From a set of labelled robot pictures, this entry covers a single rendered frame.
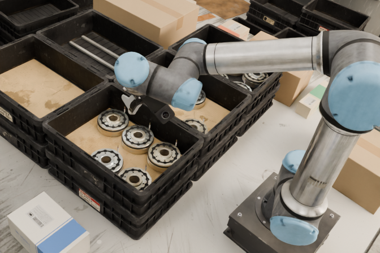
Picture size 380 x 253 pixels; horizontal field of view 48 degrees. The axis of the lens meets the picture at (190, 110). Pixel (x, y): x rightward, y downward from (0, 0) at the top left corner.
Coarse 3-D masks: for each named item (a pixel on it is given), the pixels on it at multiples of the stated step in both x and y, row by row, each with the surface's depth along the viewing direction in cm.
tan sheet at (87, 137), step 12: (108, 108) 148; (96, 120) 143; (72, 132) 137; (84, 132) 138; (96, 132) 139; (84, 144) 134; (96, 144) 135; (108, 144) 136; (120, 144) 136; (132, 156) 133; (144, 156) 134; (144, 168) 130
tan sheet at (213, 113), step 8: (208, 104) 158; (216, 104) 158; (176, 112) 152; (184, 112) 152; (192, 112) 153; (200, 112) 154; (208, 112) 154; (216, 112) 155; (224, 112) 156; (200, 120) 150; (208, 120) 151; (216, 120) 152; (208, 128) 148
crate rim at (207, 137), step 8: (152, 56) 158; (224, 80) 154; (232, 88) 152; (248, 96) 149; (232, 112) 141; (176, 120) 134; (224, 120) 137; (192, 128) 132; (216, 128) 134; (208, 136) 131
